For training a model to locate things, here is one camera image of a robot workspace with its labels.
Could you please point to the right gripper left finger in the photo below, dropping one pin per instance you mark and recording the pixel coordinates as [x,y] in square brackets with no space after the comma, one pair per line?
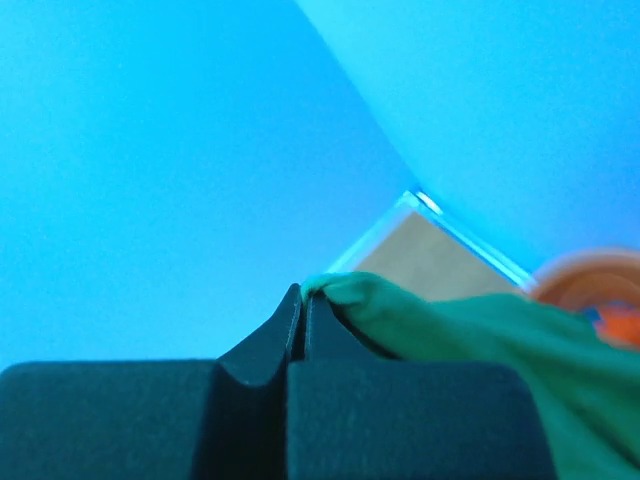
[169,419]

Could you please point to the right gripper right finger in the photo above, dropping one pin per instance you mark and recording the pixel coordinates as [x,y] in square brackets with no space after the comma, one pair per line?
[354,415]

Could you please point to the green t-shirt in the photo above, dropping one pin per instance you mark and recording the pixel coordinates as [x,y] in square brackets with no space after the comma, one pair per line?
[586,389]

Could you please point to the blue t-shirt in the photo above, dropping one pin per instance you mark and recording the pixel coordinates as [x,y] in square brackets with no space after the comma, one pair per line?
[596,316]

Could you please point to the orange plastic bin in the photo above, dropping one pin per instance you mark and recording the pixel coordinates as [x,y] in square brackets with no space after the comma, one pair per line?
[597,277]

